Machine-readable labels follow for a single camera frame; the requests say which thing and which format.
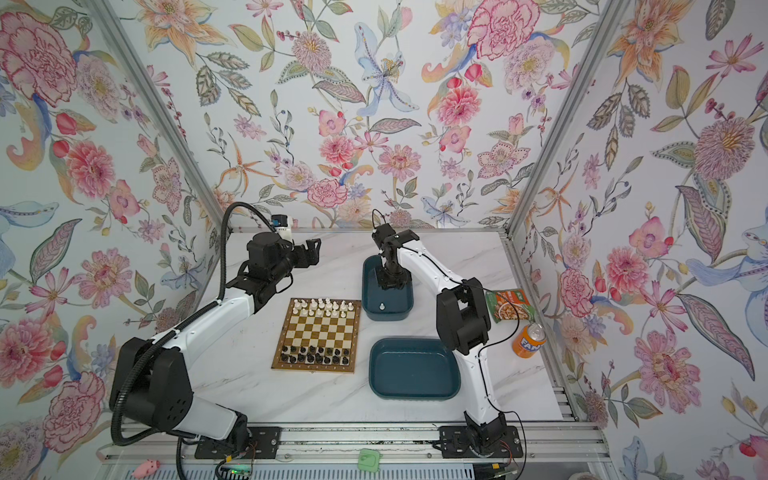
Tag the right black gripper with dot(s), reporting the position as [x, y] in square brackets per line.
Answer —
[384, 284]

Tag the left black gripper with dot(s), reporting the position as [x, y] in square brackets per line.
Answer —
[312, 257]

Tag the wooden chess board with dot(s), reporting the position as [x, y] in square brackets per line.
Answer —
[338, 333]

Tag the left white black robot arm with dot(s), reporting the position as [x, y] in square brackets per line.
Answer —
[152, 392]

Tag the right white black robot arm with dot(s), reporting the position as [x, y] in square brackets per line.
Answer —
[463, 324]

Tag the white chess pieces on board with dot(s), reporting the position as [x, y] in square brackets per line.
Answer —
[320, 309]

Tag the black chess pieces on board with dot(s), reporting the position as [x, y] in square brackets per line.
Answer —
[314, 355]

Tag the far teal plastic bin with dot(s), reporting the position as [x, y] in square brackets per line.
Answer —
[399, 302]

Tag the teal plastic bin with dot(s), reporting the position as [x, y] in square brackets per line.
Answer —
[399, 302]
[409, 368]

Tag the near teal plastic bin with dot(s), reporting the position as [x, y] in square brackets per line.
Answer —
[409, 368]

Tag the green snack packet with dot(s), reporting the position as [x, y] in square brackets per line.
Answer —
[509, 305]

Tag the orange soda can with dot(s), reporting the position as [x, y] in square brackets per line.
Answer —
[529, 341]

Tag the pink toy pig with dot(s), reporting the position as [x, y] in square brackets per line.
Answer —
[147, 469]

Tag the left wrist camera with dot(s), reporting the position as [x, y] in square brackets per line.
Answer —
[281, 226]

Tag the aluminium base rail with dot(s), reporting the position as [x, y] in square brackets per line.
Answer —
[414, 442]

